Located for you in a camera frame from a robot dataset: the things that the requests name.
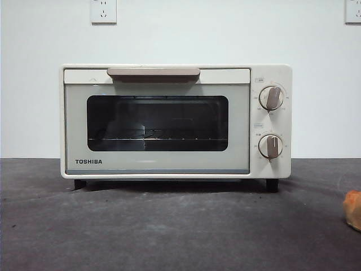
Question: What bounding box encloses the beige oven knob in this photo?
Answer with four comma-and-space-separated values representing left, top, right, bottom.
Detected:
258, 134, 284, 163
258, 86, 285, 111

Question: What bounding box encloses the golden brown bread loaf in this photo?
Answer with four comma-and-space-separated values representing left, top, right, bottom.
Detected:
342, 190, 361, 226

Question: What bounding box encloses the glass oven door with handle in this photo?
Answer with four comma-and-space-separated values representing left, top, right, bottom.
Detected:
63, 67, 251, 174

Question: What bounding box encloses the white wall socket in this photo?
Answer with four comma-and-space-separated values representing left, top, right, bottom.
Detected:
90, 0, 117, 24
344, 0, 361, 25

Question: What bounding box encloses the cream Toshiba toaster oven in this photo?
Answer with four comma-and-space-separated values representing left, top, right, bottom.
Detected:
58, 63, 293, 193

